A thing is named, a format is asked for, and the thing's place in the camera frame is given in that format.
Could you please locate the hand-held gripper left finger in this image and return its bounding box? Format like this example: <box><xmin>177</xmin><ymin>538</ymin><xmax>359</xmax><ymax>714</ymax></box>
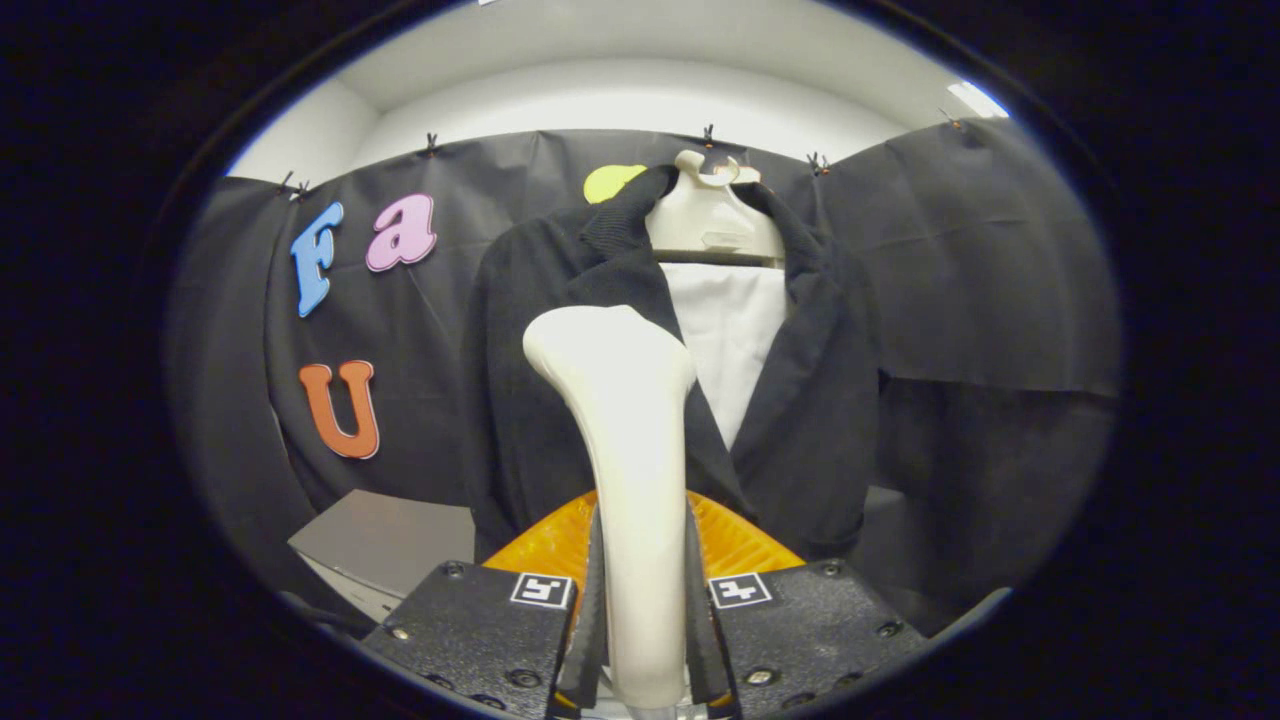
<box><xmin>362</xmin><ymin>490</ymin><xmax>607</xmax><ymax>720</ymax></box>

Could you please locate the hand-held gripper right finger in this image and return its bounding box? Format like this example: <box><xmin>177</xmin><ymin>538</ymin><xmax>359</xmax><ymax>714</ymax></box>
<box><xmin>685</xmin><ymin>490</ymin><xmax>926</xmax><ymax>720</ymax></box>

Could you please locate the white garment steamer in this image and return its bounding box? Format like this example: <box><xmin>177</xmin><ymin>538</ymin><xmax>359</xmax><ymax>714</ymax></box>
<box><xmin>522</xmin><ymin>305</ymin><xmax>698</xmax><ymax>720</ymax></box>

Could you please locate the white shirt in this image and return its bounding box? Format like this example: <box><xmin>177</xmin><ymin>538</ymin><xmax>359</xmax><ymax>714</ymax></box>
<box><xmin>660</xmin><ymin>262</ymin><xmax>789</xmax><ymax>451</ymax></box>

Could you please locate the grey cabinet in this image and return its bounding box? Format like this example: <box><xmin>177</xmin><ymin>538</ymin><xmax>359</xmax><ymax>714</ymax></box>
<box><xmin>288</xmin><ymin>488</ymin><xmax>479</xmax><ymax>623</ymax></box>

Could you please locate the white plastic hanger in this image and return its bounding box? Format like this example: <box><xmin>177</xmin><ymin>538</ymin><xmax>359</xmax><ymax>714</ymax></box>
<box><xmin>645</xmin><ymin>150</ymin><xmax>787</xmax><ymax>269</ymax></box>

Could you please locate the black blazer jacket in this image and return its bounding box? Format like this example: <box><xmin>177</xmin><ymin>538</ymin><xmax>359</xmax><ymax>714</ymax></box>
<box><xmin>462</xmin><ymin>165</ymin><xmax>883</xmax><ymax>563</ymax></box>

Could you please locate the black backdrop cloth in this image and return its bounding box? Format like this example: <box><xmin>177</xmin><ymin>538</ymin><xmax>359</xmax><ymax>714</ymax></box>
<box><xmin>165</xmin><ymin>118</ymin><xmax>1121</xmax><ymax>636</ymax></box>

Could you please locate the ceiling light panel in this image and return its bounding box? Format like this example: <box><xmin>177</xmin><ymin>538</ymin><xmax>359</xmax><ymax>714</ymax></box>
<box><xmin>948</xmin><ymin>80</ymin><xmax>1011</xmax><ymax>119</ymax></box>

